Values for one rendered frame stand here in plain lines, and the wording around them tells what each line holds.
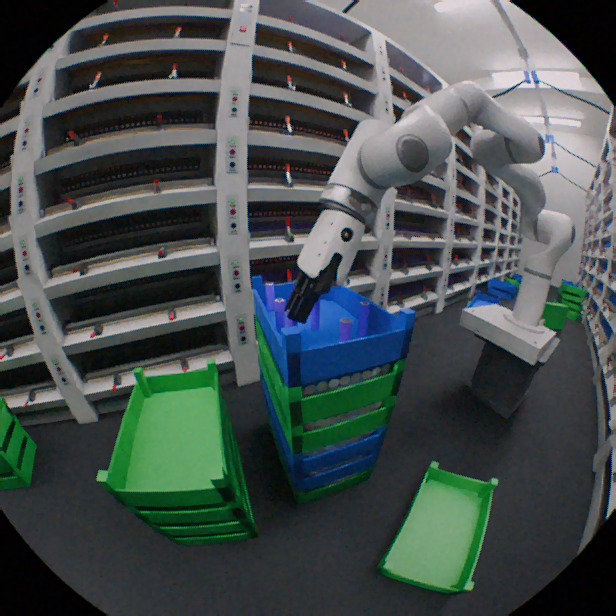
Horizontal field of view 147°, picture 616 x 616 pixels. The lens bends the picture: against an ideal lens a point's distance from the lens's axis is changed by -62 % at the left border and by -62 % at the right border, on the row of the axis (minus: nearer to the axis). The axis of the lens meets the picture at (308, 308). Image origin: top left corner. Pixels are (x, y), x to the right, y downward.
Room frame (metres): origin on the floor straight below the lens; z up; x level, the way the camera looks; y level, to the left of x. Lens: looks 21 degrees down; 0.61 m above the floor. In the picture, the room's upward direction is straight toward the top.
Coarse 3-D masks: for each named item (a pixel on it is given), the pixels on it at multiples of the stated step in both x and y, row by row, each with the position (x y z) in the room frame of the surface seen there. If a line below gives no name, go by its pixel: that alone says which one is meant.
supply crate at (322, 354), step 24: (264, 288) 0.53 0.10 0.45; (288, 288) 0.55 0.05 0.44; (336, 288) 0.55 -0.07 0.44; (264, 312) 0.37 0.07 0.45; (336, 312) 0.49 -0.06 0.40; (384, 312) 0.37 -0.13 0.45; (408, 312) 0.31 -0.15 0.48; (288, 336) 0.24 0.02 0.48; (312, 336) 0.38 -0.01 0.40; (336, 336) 0.38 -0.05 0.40; (384, 336) 0.29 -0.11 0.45; (408, 336) 0.31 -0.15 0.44; (288, 360) 0.24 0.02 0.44; (312, 360) 0.25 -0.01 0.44; (336, 360) 0.26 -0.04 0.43; (360, 360) 0.28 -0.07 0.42; (384, 360) 0.29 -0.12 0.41; (288, 384) 0.24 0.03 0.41
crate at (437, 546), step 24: (432, 480) 0.27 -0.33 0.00; (456, 480) 0.23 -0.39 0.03; (432, 504) 0.19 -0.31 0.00; (456, 504) 0.17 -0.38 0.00; (480, 504) 0.14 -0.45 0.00; (408, 528) 0.14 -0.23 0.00; (432, 528) 0.13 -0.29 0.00; (456, 528) 0.10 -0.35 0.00; (480, 528) 0.07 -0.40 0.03; (408, 552) 0.08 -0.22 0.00; (432, 552) 0.06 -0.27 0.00; (456, 552) 0.04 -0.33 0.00; (408, 576) 0.02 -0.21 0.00; (432, 576) 0.00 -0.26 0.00; (456, 576) -0.02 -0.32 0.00
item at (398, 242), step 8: (408, 224) 1.46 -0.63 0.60; (416, 224) 1.51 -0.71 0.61; (424, 224) 1.56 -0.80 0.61; (440, 232) 1.48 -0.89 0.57; (400, 240) 1.15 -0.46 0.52; (408, 240) 1.19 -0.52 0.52; (416, 240) 1.23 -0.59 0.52; (424, 240) 1.28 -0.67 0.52; (432, 240) 1.34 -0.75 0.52; (440, 240) 1.41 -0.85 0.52; (392, 248) 1.14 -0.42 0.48
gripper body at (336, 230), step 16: (320, 208) 0.37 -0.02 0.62; (336, 208) 0.33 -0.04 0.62; (320, 224) 0.35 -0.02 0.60; (336, 224) 0.32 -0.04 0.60; (352, 224) 0.32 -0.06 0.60; (320, 240) 0.33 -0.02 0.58; (336, 240) 0.31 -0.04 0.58; (352, 240) 0.32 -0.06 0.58; (304, 256) 0.36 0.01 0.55; (320, 256) 0.31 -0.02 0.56; (352, 256) 0.32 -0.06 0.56; (320, 272) 0.32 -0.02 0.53; (336, 272) 0.34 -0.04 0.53
